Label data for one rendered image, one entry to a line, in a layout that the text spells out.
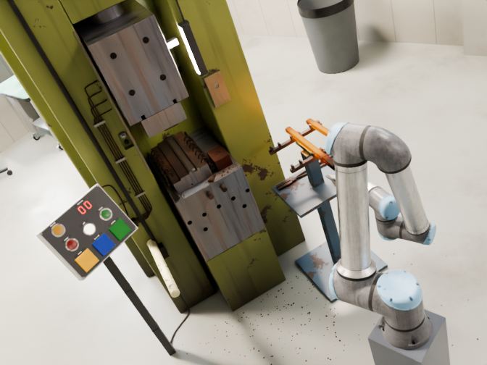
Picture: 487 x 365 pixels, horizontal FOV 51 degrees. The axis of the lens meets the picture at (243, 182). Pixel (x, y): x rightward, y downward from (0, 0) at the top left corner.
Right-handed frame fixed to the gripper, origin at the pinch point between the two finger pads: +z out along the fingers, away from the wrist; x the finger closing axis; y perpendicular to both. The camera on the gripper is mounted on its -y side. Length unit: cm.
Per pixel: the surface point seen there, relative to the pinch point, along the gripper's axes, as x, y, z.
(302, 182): -5.6, 27.7, 35.1
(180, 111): -48, -37, 47
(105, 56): -67, -74, 47
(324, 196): -3.2, 27.9, 17.6
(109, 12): -56, -85, 65
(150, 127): -64, -36, 47
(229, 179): -41, 7, 41
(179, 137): -49, -4, 83
